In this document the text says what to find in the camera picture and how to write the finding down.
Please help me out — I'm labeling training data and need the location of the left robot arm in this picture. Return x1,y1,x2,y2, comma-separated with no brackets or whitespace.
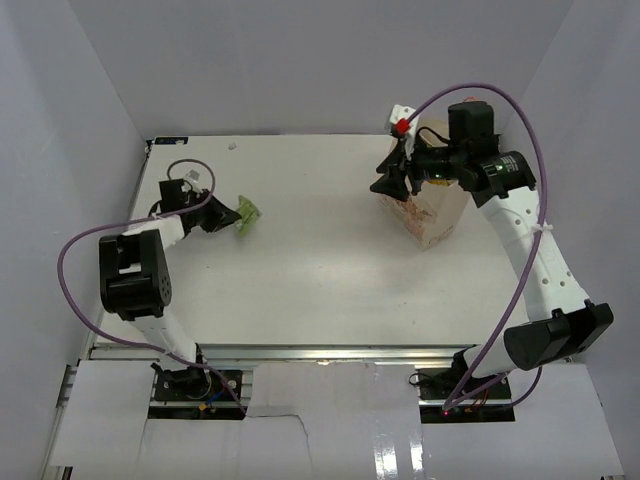
98,180,241,399

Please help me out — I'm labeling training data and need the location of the aluminium table frame rail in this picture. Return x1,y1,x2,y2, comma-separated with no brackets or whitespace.
134,135,517,361

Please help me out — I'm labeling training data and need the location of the light green snack packet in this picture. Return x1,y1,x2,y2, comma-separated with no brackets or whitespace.
234,195,262,238

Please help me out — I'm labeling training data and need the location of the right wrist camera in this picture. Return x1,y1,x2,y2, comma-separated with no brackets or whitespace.
386,104,419,159

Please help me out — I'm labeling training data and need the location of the blue label sticker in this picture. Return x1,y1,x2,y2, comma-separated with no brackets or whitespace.
153,136,189,145

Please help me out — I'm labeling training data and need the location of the beige paper bag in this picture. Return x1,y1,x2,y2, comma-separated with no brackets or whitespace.
377,117,471,253

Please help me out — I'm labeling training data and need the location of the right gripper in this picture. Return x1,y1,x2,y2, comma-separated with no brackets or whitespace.
371,131,467,202

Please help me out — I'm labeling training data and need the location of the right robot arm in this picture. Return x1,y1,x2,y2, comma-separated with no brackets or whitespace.
370,101,613,399

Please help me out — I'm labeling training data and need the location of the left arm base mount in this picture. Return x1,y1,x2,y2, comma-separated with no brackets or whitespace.
148,362,245,421

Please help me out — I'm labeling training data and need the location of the purple cable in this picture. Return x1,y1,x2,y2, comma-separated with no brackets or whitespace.
399,82,547,412
56,158,249,416

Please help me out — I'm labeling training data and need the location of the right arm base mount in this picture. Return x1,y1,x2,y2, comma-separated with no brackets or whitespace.
408,352,515,425

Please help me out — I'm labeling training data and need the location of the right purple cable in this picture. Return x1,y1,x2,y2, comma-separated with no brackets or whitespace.
399,82,547,412

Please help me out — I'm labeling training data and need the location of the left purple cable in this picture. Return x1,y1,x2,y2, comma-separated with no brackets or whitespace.
56,158,249,416

